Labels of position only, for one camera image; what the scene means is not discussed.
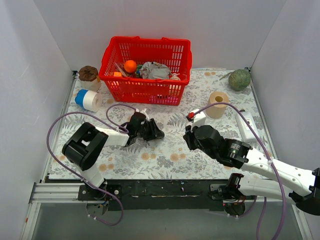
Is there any green melon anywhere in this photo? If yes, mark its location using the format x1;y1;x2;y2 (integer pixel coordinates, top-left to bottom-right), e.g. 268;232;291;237
220;69;251;92

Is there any blue white tape roll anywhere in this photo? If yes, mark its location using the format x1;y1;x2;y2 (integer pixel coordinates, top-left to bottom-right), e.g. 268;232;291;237
75;89;103;112

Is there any beige tape roll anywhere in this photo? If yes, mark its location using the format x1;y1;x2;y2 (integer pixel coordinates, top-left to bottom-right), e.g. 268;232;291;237
205;91;229;119

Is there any small orange box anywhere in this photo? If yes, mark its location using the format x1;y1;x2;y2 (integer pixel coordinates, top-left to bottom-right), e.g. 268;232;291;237
113;71;122;77

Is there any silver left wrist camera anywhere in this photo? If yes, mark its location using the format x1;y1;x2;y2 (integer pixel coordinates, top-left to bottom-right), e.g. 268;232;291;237
135;108;150;121

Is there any crumpled silver foil bag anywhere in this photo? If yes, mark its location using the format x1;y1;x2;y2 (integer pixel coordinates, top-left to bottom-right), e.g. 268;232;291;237
139;61;172;80

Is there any floral patterned table mat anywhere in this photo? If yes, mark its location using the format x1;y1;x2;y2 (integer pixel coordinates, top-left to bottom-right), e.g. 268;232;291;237
47;69;274;181

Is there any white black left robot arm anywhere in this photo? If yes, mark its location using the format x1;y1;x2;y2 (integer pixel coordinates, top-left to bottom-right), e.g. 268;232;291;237
62;112;165;200

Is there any white plastic bottle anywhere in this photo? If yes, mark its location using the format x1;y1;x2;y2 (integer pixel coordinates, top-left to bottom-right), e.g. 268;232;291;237
235;109;260;143

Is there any orange fruit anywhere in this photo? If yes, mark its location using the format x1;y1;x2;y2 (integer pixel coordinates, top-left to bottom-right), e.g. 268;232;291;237
123;60;137;74

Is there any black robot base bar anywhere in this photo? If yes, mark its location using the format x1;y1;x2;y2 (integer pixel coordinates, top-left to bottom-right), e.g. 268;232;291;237
77;178;247;212

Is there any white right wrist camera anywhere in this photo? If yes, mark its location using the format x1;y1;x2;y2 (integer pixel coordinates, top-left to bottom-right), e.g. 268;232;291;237
185;109;207;133

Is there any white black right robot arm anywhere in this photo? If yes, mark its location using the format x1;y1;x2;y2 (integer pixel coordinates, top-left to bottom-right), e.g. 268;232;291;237
183;125;320;216

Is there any red plastic shopping basket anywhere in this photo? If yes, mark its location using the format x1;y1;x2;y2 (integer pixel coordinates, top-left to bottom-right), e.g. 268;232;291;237
99;36;192;106

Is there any cream plush toy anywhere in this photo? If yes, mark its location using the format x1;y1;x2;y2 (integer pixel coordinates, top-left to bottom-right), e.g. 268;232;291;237
170;73;181;81

